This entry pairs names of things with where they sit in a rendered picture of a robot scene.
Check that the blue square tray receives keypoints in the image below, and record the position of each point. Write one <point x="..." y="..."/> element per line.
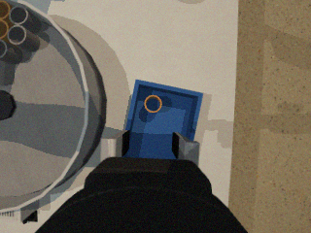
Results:
<point x="151" y="133"/>

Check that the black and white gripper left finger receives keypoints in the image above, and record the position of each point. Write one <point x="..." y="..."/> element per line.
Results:
<point x="116" y="145"/>

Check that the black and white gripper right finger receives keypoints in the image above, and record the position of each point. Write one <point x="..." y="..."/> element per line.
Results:
<point x="183" y="148"/>

